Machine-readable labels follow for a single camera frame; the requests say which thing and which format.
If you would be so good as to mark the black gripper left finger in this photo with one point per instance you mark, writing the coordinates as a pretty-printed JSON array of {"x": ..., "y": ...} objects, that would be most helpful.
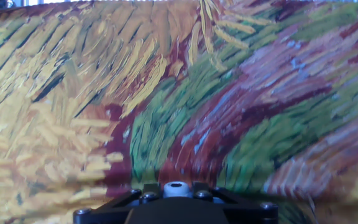
[{"x": 104, "y": 210}]

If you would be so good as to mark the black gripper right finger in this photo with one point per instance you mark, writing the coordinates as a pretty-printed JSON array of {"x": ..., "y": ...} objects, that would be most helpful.
[{"x": 250, "y": 211}]

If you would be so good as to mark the painted wheat field cloth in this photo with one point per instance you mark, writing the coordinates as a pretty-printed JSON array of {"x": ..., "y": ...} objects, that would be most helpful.
[{"x": 166, "y": 93}]

